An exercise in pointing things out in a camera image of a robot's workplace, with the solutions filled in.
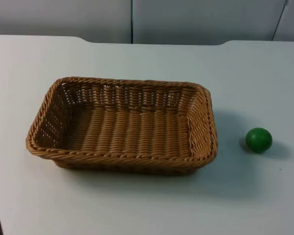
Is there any pale brown wicker basket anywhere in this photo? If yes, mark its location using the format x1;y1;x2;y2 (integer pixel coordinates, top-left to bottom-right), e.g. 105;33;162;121
25;76;218;175

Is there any green ball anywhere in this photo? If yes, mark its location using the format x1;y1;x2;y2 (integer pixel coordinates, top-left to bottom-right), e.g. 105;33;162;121
245;127;273;154

